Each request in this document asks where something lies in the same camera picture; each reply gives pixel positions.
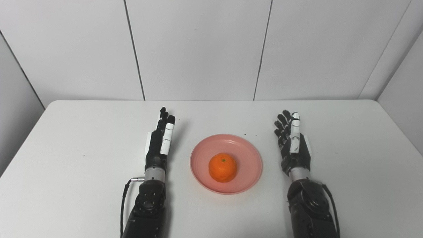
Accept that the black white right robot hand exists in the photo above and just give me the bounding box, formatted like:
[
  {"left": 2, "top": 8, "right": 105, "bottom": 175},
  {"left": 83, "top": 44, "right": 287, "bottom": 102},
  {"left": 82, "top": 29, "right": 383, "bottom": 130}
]
[{"left": 274, "top": 110, "right": 312, "bottom": 176}]

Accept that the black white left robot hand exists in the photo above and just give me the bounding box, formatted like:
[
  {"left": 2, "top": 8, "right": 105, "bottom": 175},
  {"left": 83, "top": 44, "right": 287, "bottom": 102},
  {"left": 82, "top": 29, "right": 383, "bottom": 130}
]
[{"left": 144, "top": 107, "right": 176, "bottom": 172}]

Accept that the pink round plate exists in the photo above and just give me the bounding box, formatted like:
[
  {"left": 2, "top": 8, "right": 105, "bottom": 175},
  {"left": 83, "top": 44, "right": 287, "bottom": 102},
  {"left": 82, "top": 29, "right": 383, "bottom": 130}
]
[{"left": 190, "top": 134, "right": 263, "bottom": 195}]

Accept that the orange fruit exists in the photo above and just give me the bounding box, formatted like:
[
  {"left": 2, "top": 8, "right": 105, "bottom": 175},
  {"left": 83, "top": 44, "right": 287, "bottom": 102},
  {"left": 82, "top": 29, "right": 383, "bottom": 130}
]
[{"left": 208, "top": 153, "right": 238, "bottom": 183}]

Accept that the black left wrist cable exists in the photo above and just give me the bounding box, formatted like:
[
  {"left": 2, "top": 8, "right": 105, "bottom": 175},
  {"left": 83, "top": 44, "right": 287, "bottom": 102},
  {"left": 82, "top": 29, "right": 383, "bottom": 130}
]
[{"left": 120, "top": 178, "right": 146, "bottom": 237}]

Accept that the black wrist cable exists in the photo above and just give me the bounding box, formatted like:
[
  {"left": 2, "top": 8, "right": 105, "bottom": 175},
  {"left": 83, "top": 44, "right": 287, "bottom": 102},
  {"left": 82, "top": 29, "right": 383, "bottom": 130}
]
[
  {"left": 120, "top": 178, "right": 146, "bottom": 237},
  {"left": 322, "top": 184, "right": 341, "bottom": 237}
]

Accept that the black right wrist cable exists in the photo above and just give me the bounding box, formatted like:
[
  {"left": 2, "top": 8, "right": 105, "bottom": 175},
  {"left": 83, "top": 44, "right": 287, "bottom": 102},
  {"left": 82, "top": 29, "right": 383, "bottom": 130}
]
[{"left": 322, "top": 184, "right": 341, "bottom": 237}]

